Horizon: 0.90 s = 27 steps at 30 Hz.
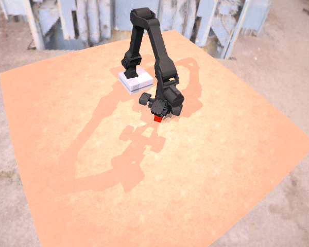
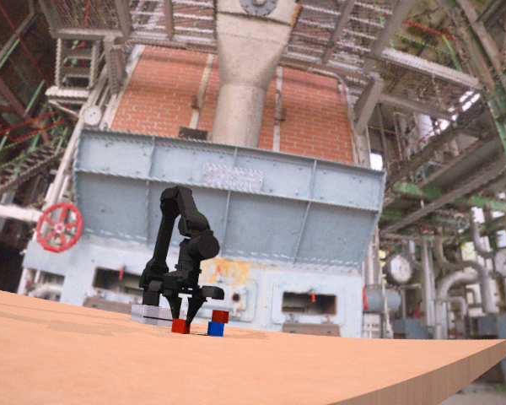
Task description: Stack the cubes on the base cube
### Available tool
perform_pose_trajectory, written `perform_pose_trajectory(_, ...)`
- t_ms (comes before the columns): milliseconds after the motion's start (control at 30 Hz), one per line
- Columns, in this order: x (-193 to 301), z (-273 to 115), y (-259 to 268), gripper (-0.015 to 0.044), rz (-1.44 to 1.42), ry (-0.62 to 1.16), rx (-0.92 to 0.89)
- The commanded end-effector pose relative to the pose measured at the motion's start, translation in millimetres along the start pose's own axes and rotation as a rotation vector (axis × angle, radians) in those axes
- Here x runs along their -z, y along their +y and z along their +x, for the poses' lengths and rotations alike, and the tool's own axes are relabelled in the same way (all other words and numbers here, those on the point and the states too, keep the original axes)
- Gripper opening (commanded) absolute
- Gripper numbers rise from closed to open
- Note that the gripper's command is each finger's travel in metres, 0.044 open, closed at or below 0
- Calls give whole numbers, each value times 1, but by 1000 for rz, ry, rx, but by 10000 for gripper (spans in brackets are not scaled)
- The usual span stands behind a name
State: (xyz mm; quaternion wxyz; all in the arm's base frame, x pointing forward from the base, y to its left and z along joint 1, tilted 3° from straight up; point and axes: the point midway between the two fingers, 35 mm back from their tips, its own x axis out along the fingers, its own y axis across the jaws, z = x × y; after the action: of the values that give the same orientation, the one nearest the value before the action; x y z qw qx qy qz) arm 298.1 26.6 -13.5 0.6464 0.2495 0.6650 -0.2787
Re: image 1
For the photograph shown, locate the red cube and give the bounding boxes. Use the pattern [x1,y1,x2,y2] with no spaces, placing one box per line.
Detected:
[154,115,162,122]

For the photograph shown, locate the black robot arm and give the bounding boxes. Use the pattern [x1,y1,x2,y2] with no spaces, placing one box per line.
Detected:
[121,7,185,117]

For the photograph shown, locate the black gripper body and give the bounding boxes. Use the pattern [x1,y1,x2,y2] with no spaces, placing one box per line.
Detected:
[139,92,183,116]

